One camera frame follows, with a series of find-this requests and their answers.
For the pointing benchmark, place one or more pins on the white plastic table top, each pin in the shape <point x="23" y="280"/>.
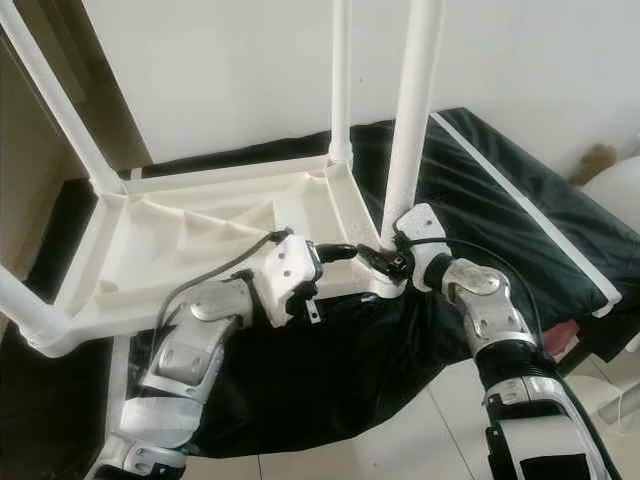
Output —
<point x="140" y="280"/>

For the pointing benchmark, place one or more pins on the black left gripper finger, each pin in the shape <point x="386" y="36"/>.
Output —
<point x="338" y="252"/>

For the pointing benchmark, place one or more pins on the white round appliance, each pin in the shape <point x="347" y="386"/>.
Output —
<point x="618" y="195"/>

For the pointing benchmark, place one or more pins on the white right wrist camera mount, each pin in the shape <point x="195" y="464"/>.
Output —
<point x="422" y="235"/>

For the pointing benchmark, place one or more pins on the brown fuzzy object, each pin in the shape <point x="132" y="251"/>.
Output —
<point x="595" y="162"/>

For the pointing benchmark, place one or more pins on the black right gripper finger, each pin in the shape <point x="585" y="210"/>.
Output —
<point x="380" y="263"/>

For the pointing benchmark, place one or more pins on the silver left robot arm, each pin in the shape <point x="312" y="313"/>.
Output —
<point x="200" y="340"/>

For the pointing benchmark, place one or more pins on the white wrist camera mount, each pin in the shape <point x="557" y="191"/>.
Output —
<point x="290" y="275"/>
<point x="422" y="235"/>

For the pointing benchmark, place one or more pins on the white floor fan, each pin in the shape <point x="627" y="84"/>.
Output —
<point x="620" y="395"/>

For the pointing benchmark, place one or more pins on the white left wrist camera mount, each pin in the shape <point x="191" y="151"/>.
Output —
<point x="290" y="275"/>

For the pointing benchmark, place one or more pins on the white plastic table leg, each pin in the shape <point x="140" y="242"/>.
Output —
<point x="60" y="90"/>
<point x="341" y="70"/>
<point x="415" y="120"/>
<point x="25" y="315"/>

